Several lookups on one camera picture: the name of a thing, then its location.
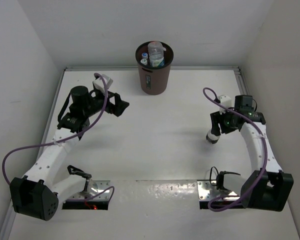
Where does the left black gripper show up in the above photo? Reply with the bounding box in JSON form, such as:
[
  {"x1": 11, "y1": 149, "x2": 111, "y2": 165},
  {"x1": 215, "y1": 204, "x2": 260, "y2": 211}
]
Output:
[{"x1": 83, "y1": 88, "x2": 129, "y2": 117}]

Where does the small black-cap clear bottle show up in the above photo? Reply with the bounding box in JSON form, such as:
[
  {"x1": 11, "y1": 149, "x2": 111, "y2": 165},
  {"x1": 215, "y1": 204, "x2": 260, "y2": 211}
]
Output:
[{"x1": 205, "y1": 130, "x2": 220, "y2": 145}]

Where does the blue-label clear water bottle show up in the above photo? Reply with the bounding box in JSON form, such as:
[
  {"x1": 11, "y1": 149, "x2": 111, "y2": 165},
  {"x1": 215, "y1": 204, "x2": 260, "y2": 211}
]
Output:
[{"x1": 147, "y1": 41, "x2": 165, "y2": 68}]

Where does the green-label clear water bottle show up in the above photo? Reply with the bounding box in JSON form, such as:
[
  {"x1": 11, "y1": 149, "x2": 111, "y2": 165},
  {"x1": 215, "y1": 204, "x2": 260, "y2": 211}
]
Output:
[{"x1": 140, "y1": 58, "x2": 148, "y2": 66}]

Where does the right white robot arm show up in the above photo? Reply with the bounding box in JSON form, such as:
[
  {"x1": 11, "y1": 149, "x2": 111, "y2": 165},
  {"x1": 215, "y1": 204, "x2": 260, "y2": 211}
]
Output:
[{"x1": 206, "y1": 95, "x2": 294, "y2": 212}]

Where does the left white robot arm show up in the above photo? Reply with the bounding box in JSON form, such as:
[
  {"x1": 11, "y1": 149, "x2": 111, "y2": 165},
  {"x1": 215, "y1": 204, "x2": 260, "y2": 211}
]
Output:
[{"x1": 9, "y1": 86, "x2": 130, "y2": 221}]

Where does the brown plastic waste bin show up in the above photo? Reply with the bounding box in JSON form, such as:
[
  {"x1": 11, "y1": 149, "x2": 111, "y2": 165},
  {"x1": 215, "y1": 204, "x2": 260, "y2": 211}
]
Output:
[{"x1": 135, "y1": 41, "x2": 174, "y2": 95}]

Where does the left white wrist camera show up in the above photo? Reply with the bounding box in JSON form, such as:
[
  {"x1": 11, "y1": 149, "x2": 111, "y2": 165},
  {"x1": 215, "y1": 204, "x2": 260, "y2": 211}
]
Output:
[{"x1": 92, "y1": 73, "x2": 113, "y2": 95}]

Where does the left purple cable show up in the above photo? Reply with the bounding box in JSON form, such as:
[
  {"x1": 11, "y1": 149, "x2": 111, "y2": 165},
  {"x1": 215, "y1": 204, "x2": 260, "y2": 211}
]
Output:
[{"x1": 1, "y1": 72, "x2": 115, "y2": 203}]

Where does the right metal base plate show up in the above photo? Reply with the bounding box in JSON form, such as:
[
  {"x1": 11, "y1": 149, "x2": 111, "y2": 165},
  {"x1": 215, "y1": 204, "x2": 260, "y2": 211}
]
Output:
[{"x1": 197, "y1": 180, "x2": 240, "y2": 202}]

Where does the metal base plate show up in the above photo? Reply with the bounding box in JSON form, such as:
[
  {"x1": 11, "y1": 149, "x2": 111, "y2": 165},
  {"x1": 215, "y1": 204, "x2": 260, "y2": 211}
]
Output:
[
  {"x1": 197, "y1": 180, "x2": 240, "y2": 202},
  {"x1": 66, "y1": 180, "x2": 112, "y2": 202}
]

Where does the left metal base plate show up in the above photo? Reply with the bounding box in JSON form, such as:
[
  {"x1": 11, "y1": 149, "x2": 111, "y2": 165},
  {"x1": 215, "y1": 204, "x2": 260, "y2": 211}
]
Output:
[{"x1": 66, "y1": 180, "x2": 112, "y2": 202}]

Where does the aluminium frame rail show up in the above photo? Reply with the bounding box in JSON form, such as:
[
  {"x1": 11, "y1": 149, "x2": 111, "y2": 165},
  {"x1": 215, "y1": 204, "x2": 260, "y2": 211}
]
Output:
[{"x1": 0, "y1": 66, "x2": 68, "y2": 240}]

